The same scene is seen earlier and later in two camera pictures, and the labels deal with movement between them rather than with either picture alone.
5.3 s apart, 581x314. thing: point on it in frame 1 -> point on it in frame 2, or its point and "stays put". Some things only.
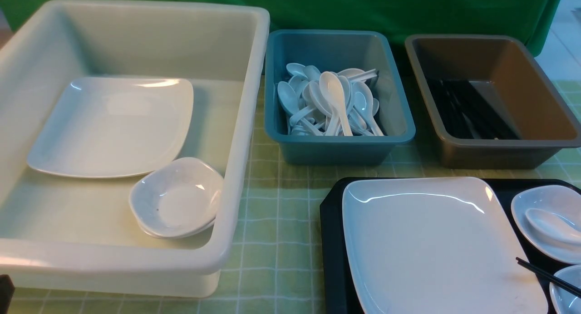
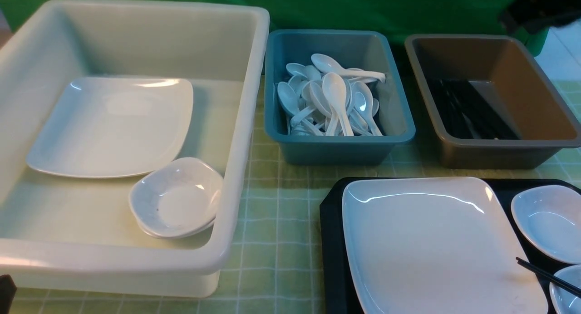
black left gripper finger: x=7 y=289 stays put
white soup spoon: x=553 y=225 -> x=326 y=65
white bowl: x=563 y=301 stays put
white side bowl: x=564 y=202 stays put
